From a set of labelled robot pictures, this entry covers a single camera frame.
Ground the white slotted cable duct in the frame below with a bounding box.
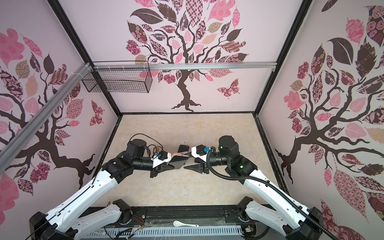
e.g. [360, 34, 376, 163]
[83, 226, 243, 240]

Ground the white plastic spoon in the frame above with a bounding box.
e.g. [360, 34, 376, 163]
[173, 221, 199, 228]

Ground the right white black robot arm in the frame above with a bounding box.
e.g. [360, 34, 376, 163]
[187, 136, 323, 240]

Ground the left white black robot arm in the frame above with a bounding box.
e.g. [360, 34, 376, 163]
[27, 139, 174, 240]

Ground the grey aluminium rail left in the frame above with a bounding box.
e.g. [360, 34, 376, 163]
[1, 63, 92, 173]

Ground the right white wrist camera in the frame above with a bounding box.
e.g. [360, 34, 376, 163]
[191, 145, 210, 162]

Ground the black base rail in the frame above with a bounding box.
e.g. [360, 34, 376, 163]
[64, 203, 307, 224]

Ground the grey aluminium rail back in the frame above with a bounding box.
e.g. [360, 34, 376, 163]
[93, 62, 277, 71]

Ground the black wire basket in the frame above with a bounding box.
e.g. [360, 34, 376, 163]
[82, 60, 153, 94]

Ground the grey aluminium rail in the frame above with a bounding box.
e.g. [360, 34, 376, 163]
[1, 63, 92, 173]
[93, 62, 277, 71]

